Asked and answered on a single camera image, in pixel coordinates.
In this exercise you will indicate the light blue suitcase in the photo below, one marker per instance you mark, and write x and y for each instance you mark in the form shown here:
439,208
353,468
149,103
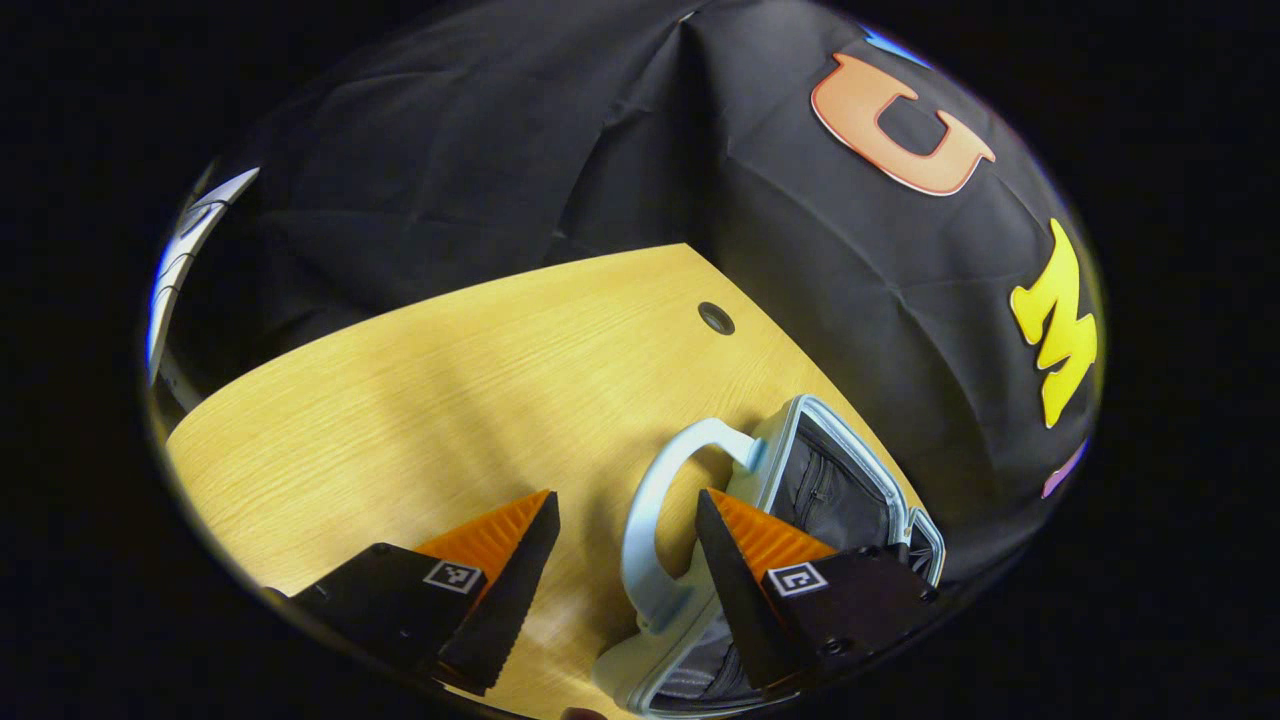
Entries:
650,520

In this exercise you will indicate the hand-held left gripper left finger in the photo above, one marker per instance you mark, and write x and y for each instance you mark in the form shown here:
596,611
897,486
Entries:
510,600

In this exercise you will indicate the black backdrop cloth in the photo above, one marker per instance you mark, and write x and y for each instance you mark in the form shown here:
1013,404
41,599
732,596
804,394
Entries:
560,130

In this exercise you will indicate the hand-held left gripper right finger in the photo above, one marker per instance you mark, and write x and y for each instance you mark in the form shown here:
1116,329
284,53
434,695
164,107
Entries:
735,600

